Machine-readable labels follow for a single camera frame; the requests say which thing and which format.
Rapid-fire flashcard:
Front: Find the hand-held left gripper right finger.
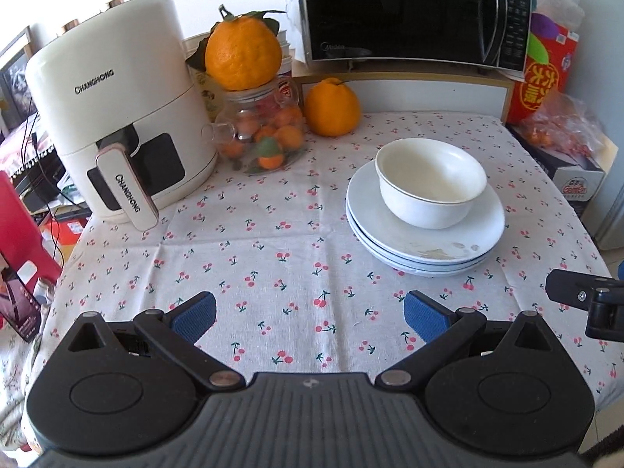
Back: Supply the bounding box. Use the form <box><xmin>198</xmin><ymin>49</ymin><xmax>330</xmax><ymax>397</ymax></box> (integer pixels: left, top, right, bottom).
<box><xmin>374</xmin><ymin>291</ymin><xmax>561</xmax><ymax>393</ymax></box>

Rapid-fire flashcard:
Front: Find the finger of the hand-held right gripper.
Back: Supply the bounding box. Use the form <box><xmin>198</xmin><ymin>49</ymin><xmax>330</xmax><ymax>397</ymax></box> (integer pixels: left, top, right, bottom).
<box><xmin>545</xmin><ymin>269</ymin><xmax>624</xmax><ymax>343</ymax></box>

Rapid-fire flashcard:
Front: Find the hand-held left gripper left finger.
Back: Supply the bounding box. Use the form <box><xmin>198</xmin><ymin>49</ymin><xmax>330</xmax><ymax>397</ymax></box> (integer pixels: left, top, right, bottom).
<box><xmin>63</xmin><ymin>291</ymin><xmax>247</xmax><ymax>393</ymax></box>

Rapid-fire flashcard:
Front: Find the white embossed plate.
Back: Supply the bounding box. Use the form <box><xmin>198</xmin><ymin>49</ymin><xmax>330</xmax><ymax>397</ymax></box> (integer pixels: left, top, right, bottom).
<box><xmin>346</xmin><ymin>161</ymin><xmax>506</xmax><ymax>261</ymax></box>

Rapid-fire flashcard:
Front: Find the black white cardboard box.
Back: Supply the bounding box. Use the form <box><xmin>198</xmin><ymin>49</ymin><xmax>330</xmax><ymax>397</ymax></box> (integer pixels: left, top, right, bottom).
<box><xmin>507</xmin><ymin>122</ymin><xmax>620</xmax><ymax>215</ymax></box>

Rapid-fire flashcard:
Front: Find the cherry print tablecloth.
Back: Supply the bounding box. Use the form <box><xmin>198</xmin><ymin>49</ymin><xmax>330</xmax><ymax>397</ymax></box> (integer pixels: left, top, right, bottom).
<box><xmin>19</xmin><ymin>111</ymin><xmax>615</xmax><ymax>449</ymax></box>

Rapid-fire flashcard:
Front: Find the clear bag of oranges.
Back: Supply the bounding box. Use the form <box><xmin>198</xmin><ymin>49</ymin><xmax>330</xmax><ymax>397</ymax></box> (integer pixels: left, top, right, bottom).
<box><xmin>519</xmin><ymin>95</ymin><xmax>608</xmax><ymax>161</ymax></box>

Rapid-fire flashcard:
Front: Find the dark purple box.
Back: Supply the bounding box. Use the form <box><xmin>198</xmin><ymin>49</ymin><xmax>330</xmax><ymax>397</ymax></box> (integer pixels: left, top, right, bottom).
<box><xmin>0</xmin><ymin>273</ymin><xmax>42</xmax><ymax>342</ymax></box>

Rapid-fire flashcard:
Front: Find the red flat object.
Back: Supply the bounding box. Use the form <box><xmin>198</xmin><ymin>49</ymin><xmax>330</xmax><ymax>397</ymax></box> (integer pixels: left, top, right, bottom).
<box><xmin>0</xmin><ymin>170</ymin><xmax>63</xmax><ymax>286</ymax></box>

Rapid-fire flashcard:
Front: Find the pale floral sheet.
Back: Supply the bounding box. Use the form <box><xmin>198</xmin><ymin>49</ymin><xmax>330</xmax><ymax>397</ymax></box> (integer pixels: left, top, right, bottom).
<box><xmin>0</xmin><ymin>302</ymin><xmax>54</xmax><ymax>454</ymax></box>

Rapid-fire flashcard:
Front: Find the red printed carton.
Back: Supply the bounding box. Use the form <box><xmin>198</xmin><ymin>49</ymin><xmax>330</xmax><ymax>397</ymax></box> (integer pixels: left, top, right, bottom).
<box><xmin>504</xmin><ymin>12</ymin><xmax>580</xmax><ymax>125</ymax></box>

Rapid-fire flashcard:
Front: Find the pile of small mandarins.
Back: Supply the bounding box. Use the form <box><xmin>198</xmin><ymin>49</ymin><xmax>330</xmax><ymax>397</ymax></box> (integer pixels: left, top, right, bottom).
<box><xmin>217</xmin><ymin>107</ymin><xmax>305</xmax><ymax>170</ymax></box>

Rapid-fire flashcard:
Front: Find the black electronic device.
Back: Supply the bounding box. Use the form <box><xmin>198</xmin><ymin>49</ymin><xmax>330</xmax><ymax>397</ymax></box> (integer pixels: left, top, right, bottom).
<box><xmin>10</xmin><ymin>153</ymin><xmax>69</xmax><ymax>206</ymax></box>

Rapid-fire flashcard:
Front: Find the wood-framed white stand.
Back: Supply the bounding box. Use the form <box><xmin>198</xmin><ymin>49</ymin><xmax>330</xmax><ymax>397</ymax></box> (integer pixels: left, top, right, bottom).
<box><xmin>292</xmin><ymin>61</ymin><xmax>515</xmax><ymax>122</ymax></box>

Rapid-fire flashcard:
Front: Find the white air fryer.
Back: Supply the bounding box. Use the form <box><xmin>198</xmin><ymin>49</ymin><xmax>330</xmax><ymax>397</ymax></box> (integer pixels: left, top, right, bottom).
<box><xmin>25</xmin><ymin>0</ymin><xmax>219</xmax><ymax>231</ymax></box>

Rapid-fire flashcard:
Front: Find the pale yellow carton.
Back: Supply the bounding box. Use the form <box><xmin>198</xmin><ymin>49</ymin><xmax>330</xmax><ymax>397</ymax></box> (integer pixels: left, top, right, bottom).
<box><xmin>184</xmin><ymin>34</ymin><xmax>222</xmax><ymax>122</ymax></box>

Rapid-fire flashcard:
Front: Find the large orange with stem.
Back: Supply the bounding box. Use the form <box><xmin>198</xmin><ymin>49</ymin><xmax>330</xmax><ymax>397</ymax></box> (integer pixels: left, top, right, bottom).
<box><xmin>305</xmin><ymin>77</ymin><xmax>362</xmax><ymax>137</ymax></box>

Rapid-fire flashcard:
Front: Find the large orange with leaves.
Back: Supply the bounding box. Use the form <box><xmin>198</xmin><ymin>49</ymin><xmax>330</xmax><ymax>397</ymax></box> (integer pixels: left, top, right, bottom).
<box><xmin>185</xmin><ymin>4</ymin><xmax>287</xmax><ymax>92</ymax></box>

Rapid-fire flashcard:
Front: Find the framed picture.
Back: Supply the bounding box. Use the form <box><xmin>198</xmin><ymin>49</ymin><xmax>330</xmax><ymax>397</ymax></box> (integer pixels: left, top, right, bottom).
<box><xmin>0</xmin><ymin>27</ymin><xmax>37</xmax><ymax>135</ymax></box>

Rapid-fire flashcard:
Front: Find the black microwave oven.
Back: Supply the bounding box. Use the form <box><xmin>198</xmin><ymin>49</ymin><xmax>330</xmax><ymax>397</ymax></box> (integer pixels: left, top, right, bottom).
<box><xmin>295</xmin><ymin>0</ymin><xmax>533</xmax><ymax>70</ymax></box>

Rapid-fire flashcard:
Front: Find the glass jar with handle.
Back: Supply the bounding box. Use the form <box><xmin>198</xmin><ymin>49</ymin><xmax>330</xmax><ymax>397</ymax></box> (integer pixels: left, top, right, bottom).
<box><xmin>201</xmin><ymin>75</ymin><xmax>309</xmax><ymax>176</ymax></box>

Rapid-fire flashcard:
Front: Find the black cable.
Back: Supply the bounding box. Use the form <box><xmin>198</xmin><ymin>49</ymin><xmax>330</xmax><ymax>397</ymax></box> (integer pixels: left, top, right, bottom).
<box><xmin>19</xmin><ymin>97</ymin><xmax>64</xmax><ymax>264</ymax></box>

